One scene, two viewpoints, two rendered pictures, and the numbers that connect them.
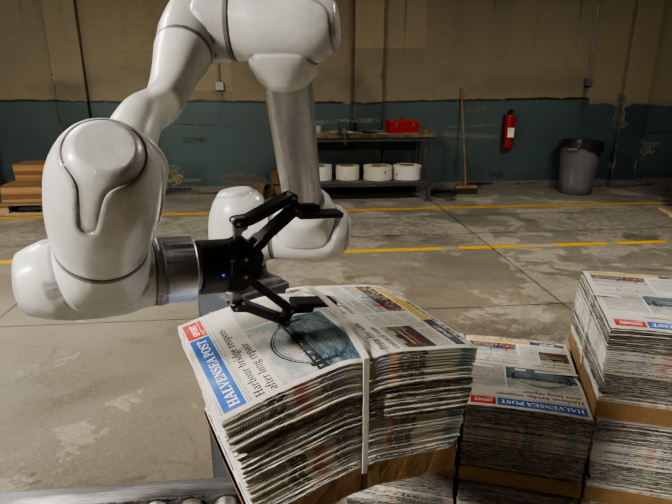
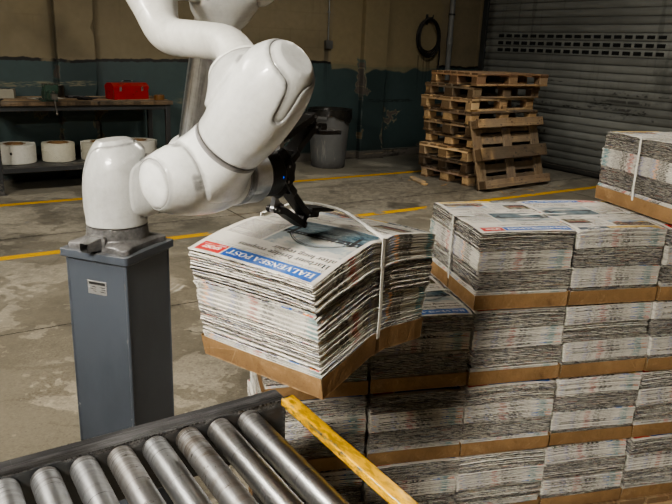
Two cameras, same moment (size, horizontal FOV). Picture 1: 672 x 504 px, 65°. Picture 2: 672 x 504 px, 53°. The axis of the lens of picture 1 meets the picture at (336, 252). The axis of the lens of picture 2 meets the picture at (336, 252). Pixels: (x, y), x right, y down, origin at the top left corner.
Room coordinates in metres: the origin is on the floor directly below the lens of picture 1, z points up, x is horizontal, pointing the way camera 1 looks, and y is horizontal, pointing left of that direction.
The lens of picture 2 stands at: (-0.34, 0.58, 1.51)
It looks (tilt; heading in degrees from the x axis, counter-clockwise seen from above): 17 degrees down; 332
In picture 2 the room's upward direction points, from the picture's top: 2 degrees clockwise
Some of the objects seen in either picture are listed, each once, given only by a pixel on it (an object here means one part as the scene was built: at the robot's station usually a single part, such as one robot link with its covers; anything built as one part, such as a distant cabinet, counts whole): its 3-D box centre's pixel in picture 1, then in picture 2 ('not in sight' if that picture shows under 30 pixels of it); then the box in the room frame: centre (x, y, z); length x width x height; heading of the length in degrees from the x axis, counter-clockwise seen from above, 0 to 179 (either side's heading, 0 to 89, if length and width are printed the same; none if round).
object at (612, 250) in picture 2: not in sight; (580, 248); (1.09, -1.05, 0.95); 0.38 x 0.29 x 0.23; 166
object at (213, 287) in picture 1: (229, 265); (273, 173); (0.69, 0.15, 1.31); 0.09 x 0.07 x 0.08; 118
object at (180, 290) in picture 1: (175, 269); (243, 175); (0.66, 0.21, 1.32); 0.09 x 0.06 x 0.09; 28
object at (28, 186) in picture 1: (58, 185); not in sight; (6.67, 3.56, 0.28); 1.20 x 0.83 x 0.57; 96
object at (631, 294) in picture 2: not in sight; (577, 275); (1.08, -1.05, 0.86); 0.38 x 0.29 x 0.04; 166
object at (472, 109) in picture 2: not in sight; (480, 125); (6.40, -5.02, 0.65); 1.33 x 0.94 x 1.30; 100
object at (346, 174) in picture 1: (364, 158); (80, 132); (7.31, -0.39, 0.55); 1.80 x 0.70 x 1.09; 96
